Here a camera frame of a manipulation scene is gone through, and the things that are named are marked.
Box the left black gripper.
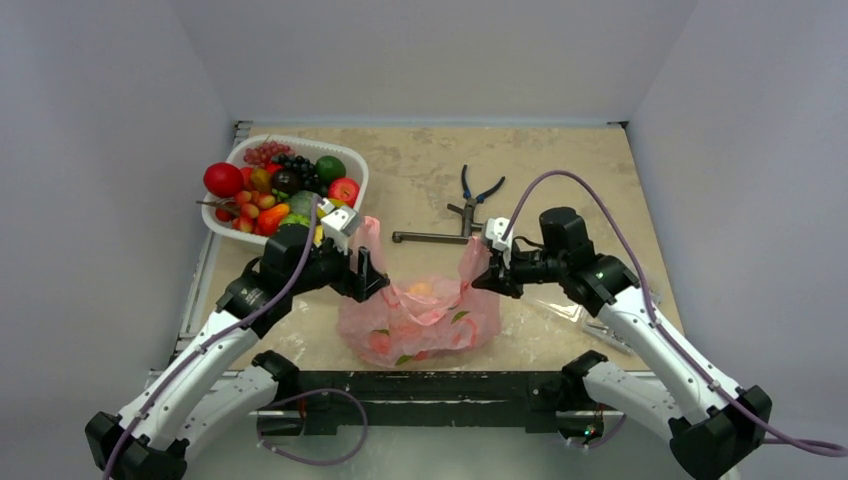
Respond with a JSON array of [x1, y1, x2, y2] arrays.
[[287, 232, 388, 301]]

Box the pink plastic bag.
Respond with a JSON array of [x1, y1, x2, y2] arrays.
[[336, 237, 502, 368]]

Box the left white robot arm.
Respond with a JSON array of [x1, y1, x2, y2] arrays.
[[85, 217, 389, 479]]

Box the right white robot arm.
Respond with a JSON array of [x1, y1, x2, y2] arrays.
[[473, 207, 772, 479]]

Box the small red fake apple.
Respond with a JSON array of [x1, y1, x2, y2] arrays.
[[327, 177, 360, 208]]

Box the green fake avocado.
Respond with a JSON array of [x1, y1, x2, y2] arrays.
[[285, 190, 317, 219]]

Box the red orange fake mango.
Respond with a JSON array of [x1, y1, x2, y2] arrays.
[[254, 203, 290, 237]]

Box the green fake lime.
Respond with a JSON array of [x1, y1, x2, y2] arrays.
[[314, 155, 347, 186]]

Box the black fake grapes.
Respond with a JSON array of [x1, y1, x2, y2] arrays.
[[271, 155, 322, 193]]

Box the dark purple fake fruit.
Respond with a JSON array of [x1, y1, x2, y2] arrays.
[[271, 169, 302, 199]]

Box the red fake grapes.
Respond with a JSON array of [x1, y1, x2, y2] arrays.
[[243, 140, 294, 167]]

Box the white fruit basket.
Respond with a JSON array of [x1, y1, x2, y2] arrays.
[[200, 134, 369, 248]]

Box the clear plastic screw box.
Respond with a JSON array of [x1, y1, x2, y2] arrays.
[[554, 256, 667, 363]]

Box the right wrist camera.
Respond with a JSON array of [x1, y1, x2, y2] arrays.
[[481, 217, 513, 270]]

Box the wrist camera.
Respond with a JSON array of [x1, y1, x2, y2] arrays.
[[317, 198, 364, 254], [481, 217, 513, 270]]

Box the grey metal faucet handle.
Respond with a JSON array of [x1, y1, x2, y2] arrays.
[[391, 200, 482, 245]]

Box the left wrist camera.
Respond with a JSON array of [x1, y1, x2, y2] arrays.
[[317, 198, 364, 254]]

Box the blue handled pliers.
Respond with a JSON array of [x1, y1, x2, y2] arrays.
[[460, 164, 507, 208]]

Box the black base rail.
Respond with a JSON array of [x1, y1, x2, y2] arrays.
[[256, 371, 605, 442]]

